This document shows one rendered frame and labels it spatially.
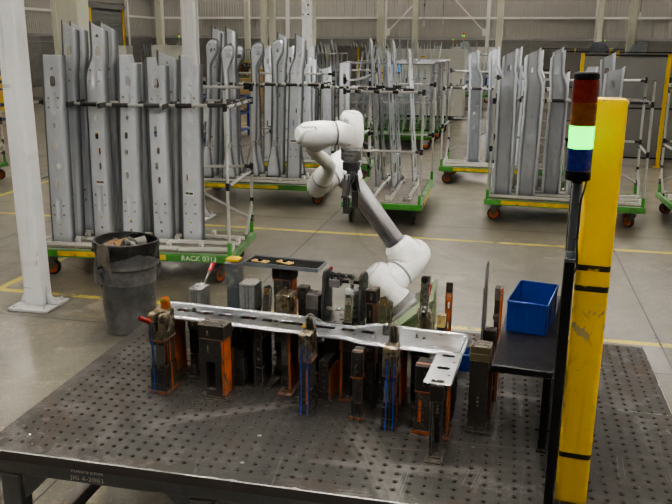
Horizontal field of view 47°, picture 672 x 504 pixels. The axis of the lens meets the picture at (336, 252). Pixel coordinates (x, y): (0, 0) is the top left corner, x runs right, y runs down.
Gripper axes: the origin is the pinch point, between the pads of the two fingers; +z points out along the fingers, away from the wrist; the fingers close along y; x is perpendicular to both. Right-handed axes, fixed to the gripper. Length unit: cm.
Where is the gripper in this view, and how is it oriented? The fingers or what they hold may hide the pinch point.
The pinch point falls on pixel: (350, 207)
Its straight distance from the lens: 331.6
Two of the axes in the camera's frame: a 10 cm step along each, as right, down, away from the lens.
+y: -3.0, 2.5, -9.2
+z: -0.1, 9.6, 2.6
